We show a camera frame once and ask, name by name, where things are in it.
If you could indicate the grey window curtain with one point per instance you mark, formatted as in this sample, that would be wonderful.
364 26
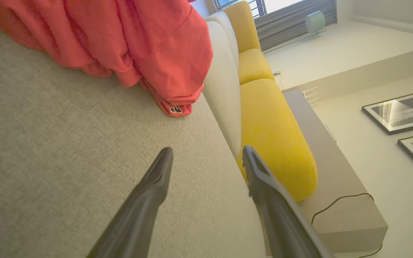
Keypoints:
292 21

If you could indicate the mint green round lamp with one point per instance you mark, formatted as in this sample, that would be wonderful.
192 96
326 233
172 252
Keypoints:
315 22

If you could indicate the grey fabric sofa ottoman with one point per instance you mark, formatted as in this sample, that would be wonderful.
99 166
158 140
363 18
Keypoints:
66 143

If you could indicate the yellow sofa corner back cushion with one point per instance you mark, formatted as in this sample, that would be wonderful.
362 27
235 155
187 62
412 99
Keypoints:
242 25

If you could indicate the large yellow sofa back cushion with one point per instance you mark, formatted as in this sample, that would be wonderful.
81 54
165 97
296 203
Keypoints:
278 139

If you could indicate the white wall rack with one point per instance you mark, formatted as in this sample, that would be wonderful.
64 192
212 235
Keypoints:
311 95

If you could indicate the red jersey with number print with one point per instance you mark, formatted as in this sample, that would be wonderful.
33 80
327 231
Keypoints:
120 32

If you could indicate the large beige sofa seat cushion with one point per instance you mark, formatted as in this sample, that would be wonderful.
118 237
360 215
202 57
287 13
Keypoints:
224 93

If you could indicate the narrow yellow sofa back cushion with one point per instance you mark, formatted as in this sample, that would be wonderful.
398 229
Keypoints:
255 66

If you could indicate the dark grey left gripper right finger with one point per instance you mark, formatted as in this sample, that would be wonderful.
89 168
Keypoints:
281 222

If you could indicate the small beige sofa seat cushion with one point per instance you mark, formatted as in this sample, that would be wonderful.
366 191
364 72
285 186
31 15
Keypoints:
228 27

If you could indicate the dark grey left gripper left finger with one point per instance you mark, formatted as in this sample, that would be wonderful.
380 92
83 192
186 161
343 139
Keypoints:
138 215

